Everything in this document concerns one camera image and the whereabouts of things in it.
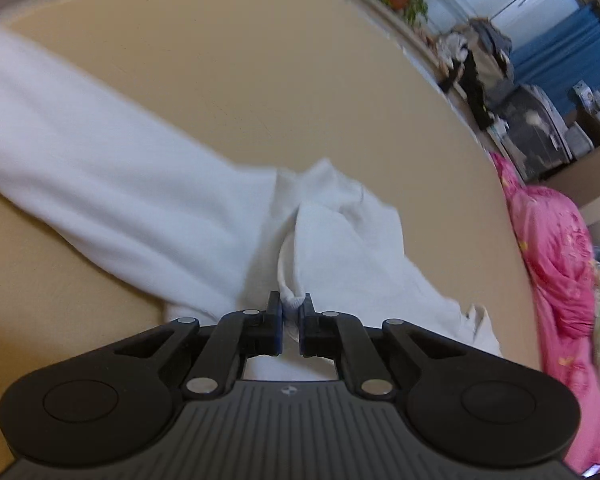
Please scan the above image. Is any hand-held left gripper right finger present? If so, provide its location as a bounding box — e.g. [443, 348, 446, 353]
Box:
[298, 293, 476, 398]

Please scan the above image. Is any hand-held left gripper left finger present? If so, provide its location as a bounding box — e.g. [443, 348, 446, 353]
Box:
[111, 291, 284, 397]

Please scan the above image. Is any white garment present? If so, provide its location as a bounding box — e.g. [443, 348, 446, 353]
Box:
[0, 25, 503, 382]

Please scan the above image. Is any pile of clothes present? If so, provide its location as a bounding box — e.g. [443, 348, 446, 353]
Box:
[436, 17, 515, 130]

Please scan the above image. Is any pink floral blanket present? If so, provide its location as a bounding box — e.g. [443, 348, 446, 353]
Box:
[489, 152, 600, 478]

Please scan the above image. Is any dark storage box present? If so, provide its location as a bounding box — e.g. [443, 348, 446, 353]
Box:
[495, 85, 573, 178]

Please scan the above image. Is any blue curtain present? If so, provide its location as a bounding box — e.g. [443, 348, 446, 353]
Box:
[510, 4, 600, 117]

